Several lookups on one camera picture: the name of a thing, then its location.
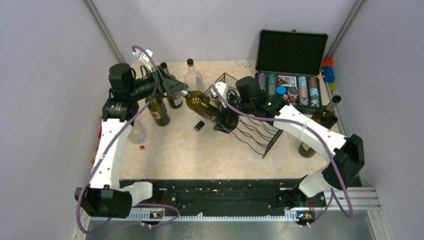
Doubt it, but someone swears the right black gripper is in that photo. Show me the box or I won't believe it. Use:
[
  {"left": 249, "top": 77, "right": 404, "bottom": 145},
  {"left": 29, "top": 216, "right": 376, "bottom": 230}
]
[{"left": 213, "top": 91, "right": 254, "bottom": 134}]

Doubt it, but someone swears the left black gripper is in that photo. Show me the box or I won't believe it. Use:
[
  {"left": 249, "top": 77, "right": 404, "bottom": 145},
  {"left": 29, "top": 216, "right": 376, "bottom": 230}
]
[{"left": 128, "top": 64, "right": 188, "bottom": 101}]

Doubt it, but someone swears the green wine bottle front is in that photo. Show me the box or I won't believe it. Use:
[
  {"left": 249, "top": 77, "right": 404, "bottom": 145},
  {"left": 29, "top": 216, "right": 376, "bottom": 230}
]
[{"left": 181, "top": 90, "right": 221, "bottom": 125}]

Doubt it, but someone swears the green wine bottle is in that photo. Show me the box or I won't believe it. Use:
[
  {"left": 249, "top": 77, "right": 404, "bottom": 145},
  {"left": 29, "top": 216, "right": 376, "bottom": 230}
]
[
  {"left": 160, "top": 62, "right": 183, "bottom": 109},
  {"left": 145, "top": 96, "right": 170, "bottom": 127},
  {"left": 311, "top": 95, "right": 342, "bottom": 129},
  {"left": 181, "top": 90, "right": 221, "bottom": 125}
]

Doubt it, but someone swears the black wire wine rack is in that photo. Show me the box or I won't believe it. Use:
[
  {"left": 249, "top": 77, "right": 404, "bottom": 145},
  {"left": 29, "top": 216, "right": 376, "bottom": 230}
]
[{"left": 203, "top": 72, "right": 284, "bottom": 159}]

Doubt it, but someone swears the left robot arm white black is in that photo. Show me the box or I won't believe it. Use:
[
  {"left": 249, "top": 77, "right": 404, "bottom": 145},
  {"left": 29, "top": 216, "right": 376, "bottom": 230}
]
[{"left": 75, "top": 63, "right": 189, "bottom": 219}]

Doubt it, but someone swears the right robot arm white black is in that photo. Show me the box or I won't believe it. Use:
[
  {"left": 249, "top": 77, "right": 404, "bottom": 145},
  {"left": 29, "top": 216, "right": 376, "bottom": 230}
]
[{"left": 210, "top": 82, "right": 365, "bottom": 206}]

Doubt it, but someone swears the green wine bottle back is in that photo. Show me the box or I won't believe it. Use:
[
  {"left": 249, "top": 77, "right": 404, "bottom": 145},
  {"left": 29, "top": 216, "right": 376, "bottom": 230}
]
[{"left": 160, "top": 62, "right": 183, "bottom": 109}]

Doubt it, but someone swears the clear tall glass bottle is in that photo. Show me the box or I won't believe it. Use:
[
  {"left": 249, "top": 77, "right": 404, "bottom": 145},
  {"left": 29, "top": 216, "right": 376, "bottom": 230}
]
[{"left": 184, "top": 58, "right": 205, "bottom": 92}]

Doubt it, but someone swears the green wine bottle left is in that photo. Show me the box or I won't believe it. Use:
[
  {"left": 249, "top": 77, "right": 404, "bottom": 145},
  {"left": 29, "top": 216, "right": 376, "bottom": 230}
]
[{"left": 145, "top": 96, "right": 170, "bottom": 127}]

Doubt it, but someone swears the clear round bottle left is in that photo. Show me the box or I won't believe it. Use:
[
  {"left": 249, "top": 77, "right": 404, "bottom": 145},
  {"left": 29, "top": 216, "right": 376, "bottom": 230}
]
[{"left": 129, "top": 119, "right": 147, "bottom": 145}]

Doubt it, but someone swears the dark bottle right front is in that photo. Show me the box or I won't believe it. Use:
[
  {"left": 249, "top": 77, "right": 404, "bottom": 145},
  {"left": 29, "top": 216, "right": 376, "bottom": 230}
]
[{"left": 298, "top": 142, "right": 317, "bottom": 158}]

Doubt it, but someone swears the green wine bottle right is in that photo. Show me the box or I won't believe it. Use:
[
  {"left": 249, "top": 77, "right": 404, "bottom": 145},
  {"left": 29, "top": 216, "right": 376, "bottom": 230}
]
[{"left": 311, "top": 95, "right": 342, "bottom": 129}]

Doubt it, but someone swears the small clear glass lid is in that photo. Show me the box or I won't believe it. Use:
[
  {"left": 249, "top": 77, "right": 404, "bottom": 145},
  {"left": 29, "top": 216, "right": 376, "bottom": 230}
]
[{"left": 234, "top": 59, "right": 251, "bottom": 68}]

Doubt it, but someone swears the black poker chip case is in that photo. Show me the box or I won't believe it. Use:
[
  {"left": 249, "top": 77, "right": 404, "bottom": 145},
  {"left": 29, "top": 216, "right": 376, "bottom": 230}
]
[{"left": 255, "top": 29, "right": 328, "bottom": 114}]

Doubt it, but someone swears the blue orange toy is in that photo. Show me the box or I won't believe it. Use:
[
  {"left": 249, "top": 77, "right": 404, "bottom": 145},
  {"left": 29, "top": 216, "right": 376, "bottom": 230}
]
[{"left": 321, "top": 59, "right": 336, "bottom": 92}]

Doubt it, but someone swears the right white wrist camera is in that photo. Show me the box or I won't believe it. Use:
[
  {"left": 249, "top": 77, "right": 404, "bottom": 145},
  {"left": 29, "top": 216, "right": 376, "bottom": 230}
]
[{"left": 210, "top": 82, "right": 229, "bottom": 108}]

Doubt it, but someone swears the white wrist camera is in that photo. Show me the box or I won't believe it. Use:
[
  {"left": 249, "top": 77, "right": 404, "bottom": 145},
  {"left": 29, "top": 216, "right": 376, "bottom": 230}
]
[
  {"left": 136, "top": 48, "right": 153, "bottom": 71},
  {"left": 210, "top": 82, "right": 229, "bottom": 108}
]

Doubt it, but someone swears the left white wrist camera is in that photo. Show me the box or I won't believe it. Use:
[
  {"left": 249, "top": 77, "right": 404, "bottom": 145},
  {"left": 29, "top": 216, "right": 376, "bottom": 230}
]
[{"left": 136, "top": 48, "right": 153, "bottom": 71}]

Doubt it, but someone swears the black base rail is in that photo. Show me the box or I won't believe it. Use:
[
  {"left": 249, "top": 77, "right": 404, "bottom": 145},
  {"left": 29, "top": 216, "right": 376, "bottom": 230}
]
[{"left": 146, "top": 178, "right": 327, "bottom": 217}]

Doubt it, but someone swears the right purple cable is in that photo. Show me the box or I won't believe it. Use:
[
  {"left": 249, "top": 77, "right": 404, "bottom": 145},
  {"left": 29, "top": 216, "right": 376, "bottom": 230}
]
[{"left": 211, "top": 84, "right": 355, "bottom": 228}]

